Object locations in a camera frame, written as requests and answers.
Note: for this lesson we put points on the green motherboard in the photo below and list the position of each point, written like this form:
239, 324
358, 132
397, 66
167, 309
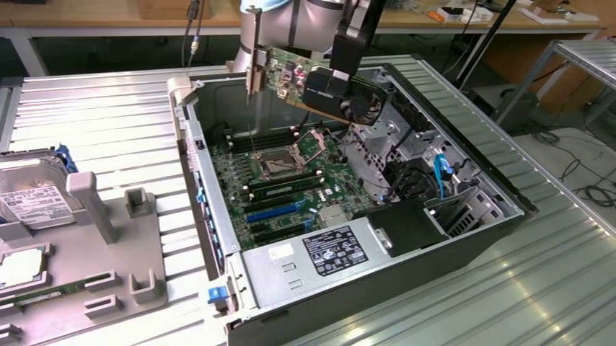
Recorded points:
332, 173

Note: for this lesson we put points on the blue disk carrier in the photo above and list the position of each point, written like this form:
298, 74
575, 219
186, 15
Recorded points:
64, 158

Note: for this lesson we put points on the metal socket cover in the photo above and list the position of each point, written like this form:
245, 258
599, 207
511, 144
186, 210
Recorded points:
313, 140

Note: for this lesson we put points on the grey power supply unit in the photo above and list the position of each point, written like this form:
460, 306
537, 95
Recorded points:
269, 274

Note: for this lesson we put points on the long black expansion slot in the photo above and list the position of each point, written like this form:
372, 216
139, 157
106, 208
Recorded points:
269, 208

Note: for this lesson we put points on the blue case latch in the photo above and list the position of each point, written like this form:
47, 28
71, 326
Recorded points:
215, 293

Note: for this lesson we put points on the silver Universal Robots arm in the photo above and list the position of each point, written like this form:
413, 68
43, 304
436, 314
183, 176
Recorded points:
277, 25

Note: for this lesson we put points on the installed RAM stick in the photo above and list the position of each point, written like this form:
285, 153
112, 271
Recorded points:
283, 189

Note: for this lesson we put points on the green graphics card with fan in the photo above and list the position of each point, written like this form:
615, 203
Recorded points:
322, 90

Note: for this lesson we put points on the brown cabinet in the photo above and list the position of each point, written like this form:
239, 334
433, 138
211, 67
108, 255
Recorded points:
520, 61

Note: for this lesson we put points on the black open PC case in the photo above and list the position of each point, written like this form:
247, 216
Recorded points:
481, 230

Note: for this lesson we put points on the black fan shroud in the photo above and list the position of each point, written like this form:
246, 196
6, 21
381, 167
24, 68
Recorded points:
400, 227

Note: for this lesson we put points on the CPU socket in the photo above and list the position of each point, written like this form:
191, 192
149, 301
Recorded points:
277, 166

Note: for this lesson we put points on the slanted metal disk bay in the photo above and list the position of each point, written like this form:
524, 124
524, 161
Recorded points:
461, 212

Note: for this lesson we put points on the grey parts rack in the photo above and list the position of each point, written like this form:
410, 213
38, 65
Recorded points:
72, 259

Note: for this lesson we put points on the orange and white box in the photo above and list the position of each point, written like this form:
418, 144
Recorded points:
443, 16

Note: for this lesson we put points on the metal frame table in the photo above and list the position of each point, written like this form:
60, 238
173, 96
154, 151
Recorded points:
587, 61

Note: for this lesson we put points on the thin locking lever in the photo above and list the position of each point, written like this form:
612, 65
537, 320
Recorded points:
251, 142

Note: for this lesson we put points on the wooden desk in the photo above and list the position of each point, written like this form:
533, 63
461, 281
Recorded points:
409, 22

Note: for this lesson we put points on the black stand pole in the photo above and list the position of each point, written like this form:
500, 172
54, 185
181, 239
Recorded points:
488, 36

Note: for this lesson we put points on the silver chipset heatsink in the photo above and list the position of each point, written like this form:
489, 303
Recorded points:
334, 214

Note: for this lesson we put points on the metal drive cage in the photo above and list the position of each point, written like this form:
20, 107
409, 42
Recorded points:
376, 144

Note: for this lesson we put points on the black RAM slot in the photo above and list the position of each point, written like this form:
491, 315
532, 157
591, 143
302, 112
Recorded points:
265, 142
262, 136

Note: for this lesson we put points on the green RAM stick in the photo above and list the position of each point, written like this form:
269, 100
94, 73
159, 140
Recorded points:
48, 293

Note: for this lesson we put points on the black box on floor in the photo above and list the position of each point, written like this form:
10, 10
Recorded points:
505, 108

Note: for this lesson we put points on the beige corner bracket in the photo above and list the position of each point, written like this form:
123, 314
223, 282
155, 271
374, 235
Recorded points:
181, 84

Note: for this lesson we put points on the silver hard disk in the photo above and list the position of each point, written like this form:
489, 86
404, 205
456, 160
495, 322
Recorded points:
28, 202

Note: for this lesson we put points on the silver CPU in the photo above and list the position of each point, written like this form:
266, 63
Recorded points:
19, 268

